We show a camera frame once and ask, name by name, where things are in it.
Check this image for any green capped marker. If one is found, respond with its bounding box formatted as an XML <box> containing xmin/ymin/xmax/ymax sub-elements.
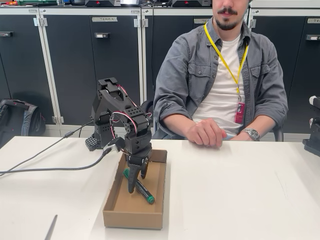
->
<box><xmin>122</xmin><ymin>168</ymin><xmax>156</xmax><ymax>205</ymax></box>

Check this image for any green flat box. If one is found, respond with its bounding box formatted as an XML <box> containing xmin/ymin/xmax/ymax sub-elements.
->
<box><xmin>18</xmin><ymin>0</ymin><xmax>58</xmax><ymax>6</ymax></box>

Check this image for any yellow lanyard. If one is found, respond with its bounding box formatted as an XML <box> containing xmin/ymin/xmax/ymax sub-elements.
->
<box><xmin>204</xmin><ymin>22</ymin><xmax>250</xmax><ymax>102</ymax></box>

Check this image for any person's left forearm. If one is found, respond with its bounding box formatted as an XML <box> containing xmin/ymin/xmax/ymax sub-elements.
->
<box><xmin>243</xmin><ymin>113</ymin><xmax>280</xmax><ymax>142</ymax></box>

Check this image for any dark grey cabinet door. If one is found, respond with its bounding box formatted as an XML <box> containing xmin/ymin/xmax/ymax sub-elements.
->
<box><xmin>303</xmin><ymin>16</ymin><xmax>320</xmax><ymax>98</ymax></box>
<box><xmin>39</xmin><ymin>14</ymin><xmax>145</xmax><ymax>128</ymax></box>
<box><xmin>144</xmin><ymin>13</ymin><xmax>216</xmax><ymax>128</ymax></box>
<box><xmin>249</xmin><ymin>16</ymin><xmax>308</xmax><ymax>133</ymax></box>
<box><xmin>0</xmin><ymin>14</ymin><xmax>60</xmax><ymax>126</ymax></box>

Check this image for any silver wristwatch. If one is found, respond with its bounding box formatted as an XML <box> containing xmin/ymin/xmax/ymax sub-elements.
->
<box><xmin>241</xmin><ymin>128</ymin><xmax>261</xmax><ymax>142</ymax></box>

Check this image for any black clamped device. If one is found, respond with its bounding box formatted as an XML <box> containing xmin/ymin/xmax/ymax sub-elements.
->
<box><xmin>301</xmin><ymin>95</ymin><xmax>320</xmax><ymax>158</ymax></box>

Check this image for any black case with red logo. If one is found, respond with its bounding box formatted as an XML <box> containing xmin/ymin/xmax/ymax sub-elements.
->
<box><xmin>172</xmin><ymin>0</ymin><xmax>213</xmax><ymax>8</ymax></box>
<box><xmin>85</xmin><ymin>0</ymin><xmax>121</xmax><ymax>8</ymax></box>

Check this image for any grey cable with black connector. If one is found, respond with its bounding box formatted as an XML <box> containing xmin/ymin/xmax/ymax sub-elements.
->
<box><xmin>0</xmin><ymin>121</ymin><xmax>97</xmax><ymax>174</ymax></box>

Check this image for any person's right hand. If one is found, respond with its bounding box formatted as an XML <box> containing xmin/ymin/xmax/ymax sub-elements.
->
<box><xmin>186</xmin><ymin>118</ymin><xmax>228</xmax><ymax>148</ymax></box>

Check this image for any silver wrist webcam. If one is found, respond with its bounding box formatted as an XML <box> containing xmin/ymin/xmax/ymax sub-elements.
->
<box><xmin>102</xmin><ymin>136</ymin><xmax>125</xmax><ymax>154</ymax></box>

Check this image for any thick grey webcam cable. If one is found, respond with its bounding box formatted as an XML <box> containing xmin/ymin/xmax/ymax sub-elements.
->
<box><xmin>0</xmin><ymin>148</ymin><xmax>111</xmax><ymax>175</ymax></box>

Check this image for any man in grey shirt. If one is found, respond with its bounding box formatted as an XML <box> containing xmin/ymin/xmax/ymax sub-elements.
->
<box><xmin>152</xmin><ymin>0</ymin><xmax>289</xmax><ymax>141</ymax></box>

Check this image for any red id badge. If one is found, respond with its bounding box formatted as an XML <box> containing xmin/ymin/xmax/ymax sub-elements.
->
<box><xmin>234</xmin><ymin>101</ymin><xmax>246</xmax><ymax>124</ymax></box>

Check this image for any thin black hanging cable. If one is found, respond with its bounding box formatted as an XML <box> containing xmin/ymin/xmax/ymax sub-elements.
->
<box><xmin>150</xmin><ymin>7</ymin><xmax>155</xmax><ymax>97</ymax></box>

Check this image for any brown cardboard box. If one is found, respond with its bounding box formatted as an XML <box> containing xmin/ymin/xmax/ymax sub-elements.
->
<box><xmin>102</xmin><ymin>149</ymin><xmax>168</xmax><ymax>230</ymax></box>

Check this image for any black grey backpack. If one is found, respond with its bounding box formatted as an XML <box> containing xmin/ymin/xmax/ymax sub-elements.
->
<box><xmin>0</xmin><ymin>98</ymin><xmax>47</xmax><ymax>148</ymax></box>

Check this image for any person's right forearm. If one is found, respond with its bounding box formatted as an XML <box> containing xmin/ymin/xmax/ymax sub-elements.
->
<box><xmin>162</xmin><ymin>115</ymin><xmax>198</xmax><ymax>142</ymax></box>

